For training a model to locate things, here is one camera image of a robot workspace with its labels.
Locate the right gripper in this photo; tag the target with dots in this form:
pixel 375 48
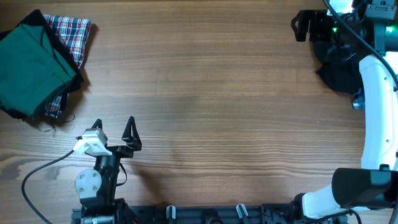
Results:
pixel 317 18

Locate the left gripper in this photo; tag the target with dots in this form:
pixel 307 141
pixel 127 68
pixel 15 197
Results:
pixel 124 152

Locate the green cloth garment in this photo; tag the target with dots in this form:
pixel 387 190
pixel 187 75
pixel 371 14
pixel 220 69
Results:
pixel 31 71

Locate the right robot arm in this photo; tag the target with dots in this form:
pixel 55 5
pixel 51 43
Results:
pixel 356 44

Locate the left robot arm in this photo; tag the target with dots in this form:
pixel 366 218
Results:
pixel 97 186

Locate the black crumpled garment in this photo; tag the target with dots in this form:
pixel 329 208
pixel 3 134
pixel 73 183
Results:
pixel 339 67

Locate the black folded garment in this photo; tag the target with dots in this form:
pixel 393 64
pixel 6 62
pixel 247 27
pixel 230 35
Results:
pixel 62 53

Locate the blue denim garment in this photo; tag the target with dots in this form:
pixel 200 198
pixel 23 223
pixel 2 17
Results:
pixel 359 100

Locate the red plaid shirt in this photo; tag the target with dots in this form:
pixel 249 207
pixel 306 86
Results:
pixel 73 33

